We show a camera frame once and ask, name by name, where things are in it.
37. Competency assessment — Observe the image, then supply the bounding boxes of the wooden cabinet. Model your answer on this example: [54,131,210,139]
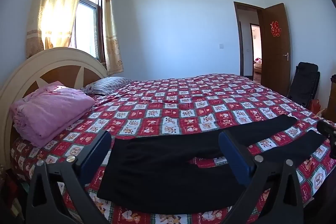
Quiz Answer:
[328,74,336,115]

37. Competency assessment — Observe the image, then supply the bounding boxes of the black pants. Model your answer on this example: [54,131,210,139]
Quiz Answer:
[97,114,326,215]

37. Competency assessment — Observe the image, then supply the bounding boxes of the brown door frame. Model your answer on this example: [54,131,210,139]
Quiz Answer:
[233,1,265,81]

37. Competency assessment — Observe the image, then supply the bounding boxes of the folded pink blanket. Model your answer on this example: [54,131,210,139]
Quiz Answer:
[9,81,95,149]

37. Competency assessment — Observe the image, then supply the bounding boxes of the bed with red patterned sheet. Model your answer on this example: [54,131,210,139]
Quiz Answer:
[10,73,334,224]

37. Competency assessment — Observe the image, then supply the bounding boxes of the black folding chair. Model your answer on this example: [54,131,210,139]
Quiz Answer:
[286,62,321,109]

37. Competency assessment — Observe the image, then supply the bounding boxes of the narrow yellow patterned curtain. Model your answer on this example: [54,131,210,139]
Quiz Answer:
[102,0,124,76]

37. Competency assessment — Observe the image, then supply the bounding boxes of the cream and brown headboard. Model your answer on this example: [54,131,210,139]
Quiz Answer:
[0,47,109,170]

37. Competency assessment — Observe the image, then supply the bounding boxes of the floral pillow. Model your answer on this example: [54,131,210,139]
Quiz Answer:
[81,82,103,94]

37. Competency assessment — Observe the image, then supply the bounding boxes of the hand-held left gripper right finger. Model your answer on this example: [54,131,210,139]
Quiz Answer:
[218,131,312,224]

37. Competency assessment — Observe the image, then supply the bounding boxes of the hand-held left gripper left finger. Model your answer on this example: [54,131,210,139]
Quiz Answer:
[25,131,113,224]

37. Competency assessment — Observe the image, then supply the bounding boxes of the red paper door decoration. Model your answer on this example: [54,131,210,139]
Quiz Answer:
[270,20,281,37]

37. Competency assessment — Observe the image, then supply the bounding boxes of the striped pillow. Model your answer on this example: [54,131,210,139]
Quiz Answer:
[92,76,134,96]

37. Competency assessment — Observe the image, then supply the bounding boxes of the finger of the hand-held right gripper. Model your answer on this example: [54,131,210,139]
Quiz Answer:
[316,120,336,159]

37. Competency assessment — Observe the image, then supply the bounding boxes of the brown wooden door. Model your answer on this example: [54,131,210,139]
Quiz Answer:
[259,3,292,97]

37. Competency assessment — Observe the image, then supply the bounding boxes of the wide yellow patterned curtain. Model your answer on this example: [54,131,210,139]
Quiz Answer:
[26,0,91,60]

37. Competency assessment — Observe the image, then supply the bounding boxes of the red bag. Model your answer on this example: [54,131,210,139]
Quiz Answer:
[309,99,321,113]

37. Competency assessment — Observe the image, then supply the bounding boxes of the window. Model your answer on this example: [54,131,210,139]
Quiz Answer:
[70,0,106,63]

